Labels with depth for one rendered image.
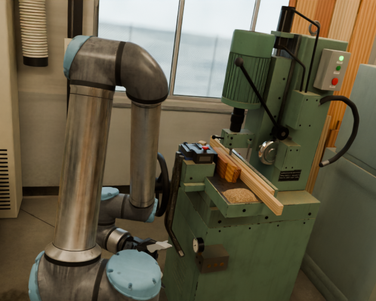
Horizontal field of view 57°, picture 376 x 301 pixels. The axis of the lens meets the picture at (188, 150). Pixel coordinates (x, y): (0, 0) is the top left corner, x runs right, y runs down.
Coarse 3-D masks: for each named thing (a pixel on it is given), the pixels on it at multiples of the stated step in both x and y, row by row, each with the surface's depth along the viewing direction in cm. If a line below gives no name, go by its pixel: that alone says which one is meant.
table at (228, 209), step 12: (180, 180) 150; (204, 180) 150; (216, 180) 147; (240, 180) 150; (216, 192) 139; (252, 192) 141; (216, 204) 139; (228, 204) 130; (240, 204) 131; (252, 204) 133; (264, 204) 136; (228, 216) 132; (240, 216) 134
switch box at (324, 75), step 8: (328, 56) 140; (336, 56) 140; (344, 56) 141; (320, 64) 145; (328, 64) 141; (336, 64) 141; (344, 64) 143; (320, 72) 145; (328, 72) 142; (344, 72) 144; (320, 80) 145; (328, 80) 143; (320, 88) 145; (328, 88) 145; (336, 88) 146
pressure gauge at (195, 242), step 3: (198, 237) 144; (195, 240) 143; (198, 240) 141; (201, 240) 142; (192, 243) 146; (195, 243) 143; (198, 243) 141; (201, 243) 141; (195, 246) 143; (198, 246) 140; (201, 246) 141; (204, 246) 141; (195, 249) 143; (198, 249) 140; (201, 249) 141; (195, 252) 143; (198, 252) 141; (201, 252) 142
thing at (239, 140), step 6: (222, 132) 159; (228, 132) 156; (234, 132) 157; (240, 132) 158; (246, 132) 159; (228, 138) 154; (234, 138) 156; (240, 138) 157; (246, 138) 158; (252, 138) 159; (222, 144) 159; (228, 144) 156; (234, 144) 157; (240, 144) 158; (246, 144) 159
